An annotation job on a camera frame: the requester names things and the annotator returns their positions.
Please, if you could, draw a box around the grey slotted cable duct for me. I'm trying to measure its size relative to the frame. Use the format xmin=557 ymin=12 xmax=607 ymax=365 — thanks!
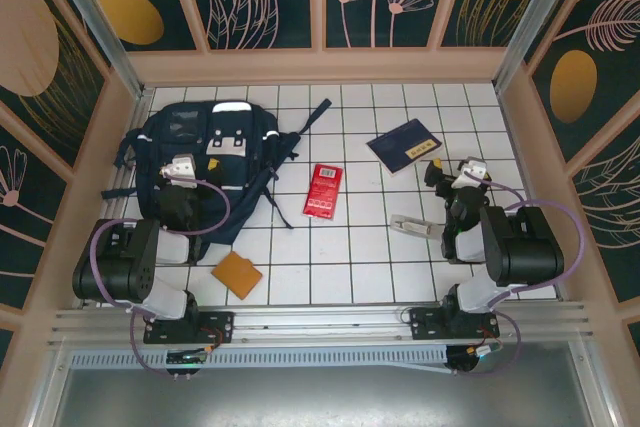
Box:
xmin=69 ymin=344 xmax=451 ymax=373

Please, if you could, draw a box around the grey metal sheet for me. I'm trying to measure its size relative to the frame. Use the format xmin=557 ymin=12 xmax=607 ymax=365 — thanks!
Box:
xmin=29 ymin=366 xmax=616 ymax=427

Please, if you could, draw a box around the navy blue book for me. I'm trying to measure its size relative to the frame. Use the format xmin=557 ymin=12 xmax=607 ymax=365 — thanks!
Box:
xmin=365 ymin=118 xmax=445 ymax=178

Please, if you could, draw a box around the orange flat wallet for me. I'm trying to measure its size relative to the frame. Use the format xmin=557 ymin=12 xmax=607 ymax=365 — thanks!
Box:
xmin=210 ymin=250 xmax=264 ymax=301

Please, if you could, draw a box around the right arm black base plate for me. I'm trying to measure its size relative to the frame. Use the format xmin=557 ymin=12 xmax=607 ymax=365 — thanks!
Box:
xmin=408 ymin=307 xmax=501 ymax=341

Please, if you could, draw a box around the long aluminium mounting rail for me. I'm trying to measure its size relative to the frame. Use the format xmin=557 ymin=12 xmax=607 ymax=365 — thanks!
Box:
xmin=49 ymin=300 xmax=596 ymax=348

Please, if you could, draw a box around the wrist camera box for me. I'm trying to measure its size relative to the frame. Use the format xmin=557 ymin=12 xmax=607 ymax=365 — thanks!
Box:
xmin=158 ymin=153 xmax=197 ymax=182
xmin=458 ymin=156 xmax=489 ymax=182

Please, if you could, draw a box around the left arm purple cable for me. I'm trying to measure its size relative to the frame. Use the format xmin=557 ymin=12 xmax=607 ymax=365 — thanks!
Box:
xmin=89 ymin=174 xmax=232 ymax=379

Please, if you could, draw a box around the aluminium corner post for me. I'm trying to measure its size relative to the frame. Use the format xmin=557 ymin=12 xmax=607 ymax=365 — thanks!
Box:
xmin=41 ymin=0 xmax=147 ymax=101
xmin=492 ymin=0 xmax=586 ymax=93

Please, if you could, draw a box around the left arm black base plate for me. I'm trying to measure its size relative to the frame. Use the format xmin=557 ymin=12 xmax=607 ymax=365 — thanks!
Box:
xmin=143 ymin=311 xmax=235 ymax=346

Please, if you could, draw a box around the navy blue backpack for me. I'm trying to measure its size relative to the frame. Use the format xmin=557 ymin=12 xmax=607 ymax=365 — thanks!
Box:
xmin=101 ymin=98 xmax=334 ymax=264

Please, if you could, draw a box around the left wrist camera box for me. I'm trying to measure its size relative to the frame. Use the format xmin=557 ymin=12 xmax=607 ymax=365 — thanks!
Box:
xmin=158 ymin=153 xmax=197 ymax=182

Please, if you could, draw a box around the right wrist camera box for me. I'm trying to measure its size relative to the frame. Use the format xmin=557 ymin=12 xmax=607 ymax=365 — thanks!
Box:
xmin=458 ymin=156 xmax=489 ymax=182

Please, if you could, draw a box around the aluminium side rail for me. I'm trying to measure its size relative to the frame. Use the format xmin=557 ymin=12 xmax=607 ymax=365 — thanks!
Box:
xmin=79 ymin=89 xmax=154 ymax=308

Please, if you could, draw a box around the red pencil case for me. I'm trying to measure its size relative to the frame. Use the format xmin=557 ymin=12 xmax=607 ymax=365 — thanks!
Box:
xmin=301 ymin=163 xmax=345 ymax=222

